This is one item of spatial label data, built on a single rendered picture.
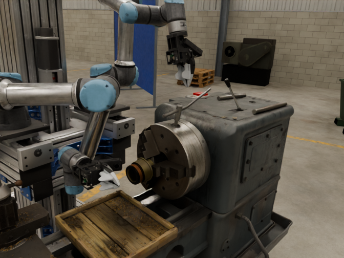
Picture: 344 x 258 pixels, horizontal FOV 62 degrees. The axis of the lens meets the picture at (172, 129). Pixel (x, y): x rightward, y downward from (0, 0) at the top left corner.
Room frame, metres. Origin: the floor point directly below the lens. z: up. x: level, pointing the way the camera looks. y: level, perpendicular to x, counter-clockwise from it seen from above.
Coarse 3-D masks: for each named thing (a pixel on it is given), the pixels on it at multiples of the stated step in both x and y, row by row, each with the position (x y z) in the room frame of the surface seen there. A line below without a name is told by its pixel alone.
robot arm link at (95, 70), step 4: (96, 64) 1.61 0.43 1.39; (100, 64) 1.60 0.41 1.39; (104, 64) 1.60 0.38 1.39; (108, 64) 1.59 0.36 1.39; (92, 68) 1.54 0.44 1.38; (96, 68) 1.54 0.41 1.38; (100, 68) 1.53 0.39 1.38; (104, 68) 1.54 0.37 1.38; (108, 68) 1.55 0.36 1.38; (112, 68) 1.59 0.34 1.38; (92, 72) 1.54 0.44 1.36; (96, 72) 1.53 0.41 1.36; (100, 72) 1.53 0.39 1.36; (104, 72) 1.53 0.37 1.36; (108, 72) 1.55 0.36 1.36; (112, 72) 1.57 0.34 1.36; (116, 72) 1.58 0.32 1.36; (92, 76) 1.54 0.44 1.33; (96, 76) 1.53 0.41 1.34; (116, 76) 1.57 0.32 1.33
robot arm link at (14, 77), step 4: (0, 72) 1.18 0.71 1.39; (4, 72) 1.21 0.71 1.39; (0, 76) 1.13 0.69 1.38; (4, 76) 1.13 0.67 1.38; (8, 76) 1.14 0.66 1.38; (12, 76) 1.15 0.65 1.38; (16, 76) 1.17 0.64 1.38; (20, 76) 1.20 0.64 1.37; (12, 80) 1.15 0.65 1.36; (16, 80) 1.17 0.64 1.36; (20, 80) 1.19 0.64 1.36
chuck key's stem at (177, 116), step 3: (177, 105) 1.05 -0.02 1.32; (180, 105) 1.05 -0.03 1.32; (177, 108) 1.05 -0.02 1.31; (180, 108) 1.04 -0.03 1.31; (180, 111) 1.05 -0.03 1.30; (177, 114) 1.05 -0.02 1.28; (180, 114) 1.05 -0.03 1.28; (174, 117) 1.06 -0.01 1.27; (177, 117) 1.05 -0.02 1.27; (177, 120) 1.05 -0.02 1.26; (174, 123) 1.06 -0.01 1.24; (177, 123) 1.06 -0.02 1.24
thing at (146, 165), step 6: (138, 162) 0.96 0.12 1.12; (144, 162) 0.97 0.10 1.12; (150, 162) 0.99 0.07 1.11; (126, 168) 0.96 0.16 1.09; (132, 168) 0.94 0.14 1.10; (138, 168) 0.94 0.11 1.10; (144, 168) 0.94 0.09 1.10; (150, 168) 0.96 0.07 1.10; (126, 174) 0.96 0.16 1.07; (132, 174) 0.98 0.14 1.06; (138, 174) 0.92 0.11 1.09; (144, 174) 0.94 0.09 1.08; (150, 174) 0.96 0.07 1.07; (132, 180) 0.95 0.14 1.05; (138, 180) 0.92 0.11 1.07; (144, 180) 0.94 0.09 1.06
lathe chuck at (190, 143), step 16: (144, 128) 1.12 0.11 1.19; (160, 128) 1.06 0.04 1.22; (176, 128) 1.04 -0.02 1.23; (160, 144) 1.05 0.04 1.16; (176, 144) 0.99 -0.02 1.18; (192, 144) 1.00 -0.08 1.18; (160, 160) 1.11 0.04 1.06; (176, 160) 0.99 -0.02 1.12; (192, 160) 0.96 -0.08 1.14; (160, 176) 1.05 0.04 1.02; (160, 192) 1.05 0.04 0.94; (176, 192) 0.98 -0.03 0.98
